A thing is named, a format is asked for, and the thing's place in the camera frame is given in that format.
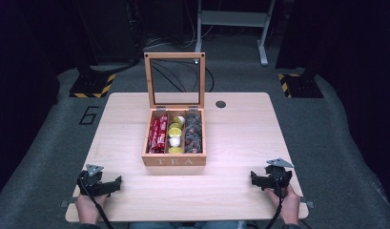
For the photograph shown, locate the white metal stand frame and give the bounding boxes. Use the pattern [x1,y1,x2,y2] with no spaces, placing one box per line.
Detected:
[194,0,277,67]

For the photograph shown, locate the person's legs in jeans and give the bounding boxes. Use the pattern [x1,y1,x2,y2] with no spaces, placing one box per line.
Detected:
[128,220,248,229]

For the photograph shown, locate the black stand with striped base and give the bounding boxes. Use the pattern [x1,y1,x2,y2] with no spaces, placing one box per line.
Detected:
[277,37,324,99]
[68,31,116,99]

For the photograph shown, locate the wooden tea box glass lid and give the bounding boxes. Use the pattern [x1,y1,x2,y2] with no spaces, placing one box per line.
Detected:
[141,52,207,167]

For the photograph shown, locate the person's left hand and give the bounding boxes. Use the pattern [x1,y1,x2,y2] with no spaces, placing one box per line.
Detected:
[74,194,109,225]

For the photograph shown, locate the black floor cables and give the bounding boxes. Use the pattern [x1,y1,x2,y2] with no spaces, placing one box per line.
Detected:
[141,34,216,94]

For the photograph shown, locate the person's right hand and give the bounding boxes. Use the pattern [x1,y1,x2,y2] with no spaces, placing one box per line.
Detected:
[264,184,301,226]

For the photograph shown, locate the pile of dark tea bags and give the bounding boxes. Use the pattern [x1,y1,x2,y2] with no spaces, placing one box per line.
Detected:
[184,113,203,155]

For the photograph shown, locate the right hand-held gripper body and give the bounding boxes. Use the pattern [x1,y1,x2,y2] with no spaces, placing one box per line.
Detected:
[264,157,295,193]

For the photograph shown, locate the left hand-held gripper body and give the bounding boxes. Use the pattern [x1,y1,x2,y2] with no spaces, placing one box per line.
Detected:
[76,163,105,197]

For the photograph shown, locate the bundle of red stick packets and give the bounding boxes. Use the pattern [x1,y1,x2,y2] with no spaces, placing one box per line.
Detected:
[147,114,169,154]

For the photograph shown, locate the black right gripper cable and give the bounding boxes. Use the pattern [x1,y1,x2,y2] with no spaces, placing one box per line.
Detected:
[264,185,286,229]

